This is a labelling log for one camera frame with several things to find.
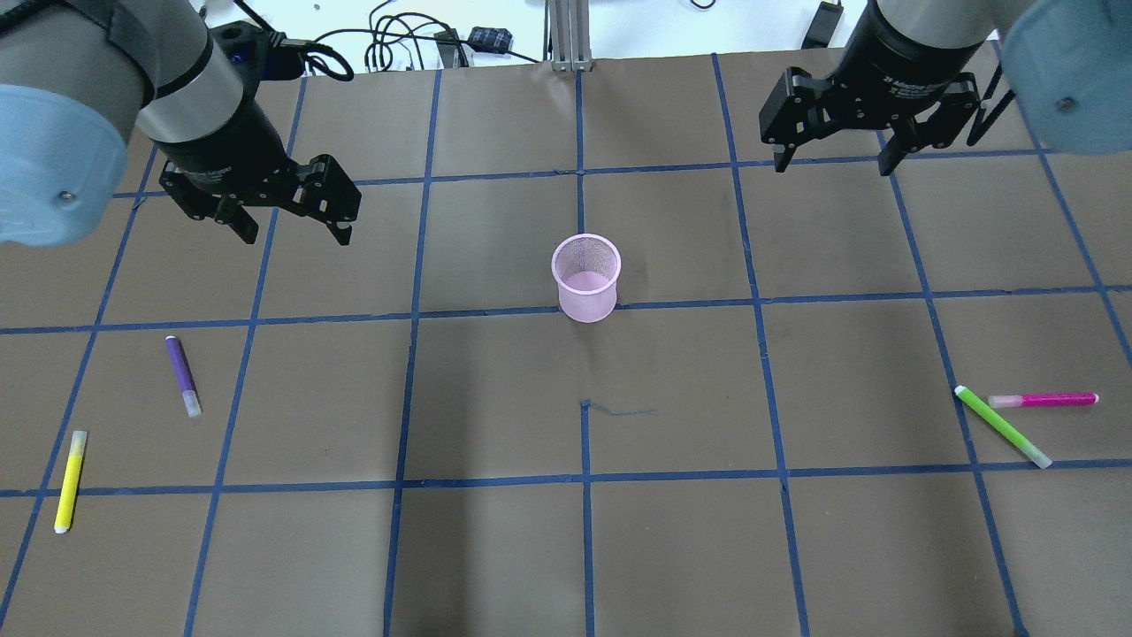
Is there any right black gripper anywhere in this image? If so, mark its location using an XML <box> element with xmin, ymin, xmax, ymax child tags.
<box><xmin>758</xmin><ymin>18</ymin><xmax>978</xmax><ymax>177</ymax></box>

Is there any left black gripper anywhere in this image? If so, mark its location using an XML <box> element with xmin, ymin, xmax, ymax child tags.
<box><xmin>158</xmin><ymin>114</ymin><xmax>363</xmax><ymax>247</ymax></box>

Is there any purple marker pen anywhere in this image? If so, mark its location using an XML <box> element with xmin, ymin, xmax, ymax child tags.
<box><xmin>164</xmin><ymin>334</ymin><xmax>201</xmax><ymax>418</ymax></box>

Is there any pink marker pen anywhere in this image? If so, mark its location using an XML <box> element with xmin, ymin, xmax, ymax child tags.
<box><xmin>986</xmin><ymin>391</ymin><xmax>1100</xmax><ymax>408</ymax></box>

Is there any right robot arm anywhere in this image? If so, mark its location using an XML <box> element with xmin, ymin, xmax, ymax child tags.
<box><xmin>758</xmin><ymin>1</ymin><xmax>1131</xmax><ymax>177</ymax></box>

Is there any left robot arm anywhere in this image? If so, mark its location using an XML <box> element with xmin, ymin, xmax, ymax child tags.
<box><xmin>1</xmin><ymin>1</ymin><xmax>361</xmax><ymax>247</ymax></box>

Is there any pink mesh cup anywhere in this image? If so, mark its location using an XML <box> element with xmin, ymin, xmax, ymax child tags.
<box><xmin>550</xmin><ymin>234</ymin><xmax>623</xmax><ymax>324</ymax></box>

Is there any black power adapter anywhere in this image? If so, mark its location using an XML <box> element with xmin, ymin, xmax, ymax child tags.
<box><xmin>800</xmin><ymin>1</ymin><xmax>844</xmax><ymax>50</ymax></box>

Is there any yellow marker pen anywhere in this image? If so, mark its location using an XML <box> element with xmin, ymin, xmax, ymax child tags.
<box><xmin>53</xmin><ymin>430</ymin><xmax>88</xmax><ymax>533</ymax></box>

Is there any green marker pen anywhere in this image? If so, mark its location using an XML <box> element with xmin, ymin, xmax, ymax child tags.
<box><xmin>952</xmin><ymin>386</ymin><xmax>1052</xmax><ymax>470</ymax></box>

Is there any aluminium frame post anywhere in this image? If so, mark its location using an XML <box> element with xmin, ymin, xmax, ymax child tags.
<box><xmin>543</xmin><ymin>1</ymin><xmax>593</xmax><ymax>72</ymax></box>

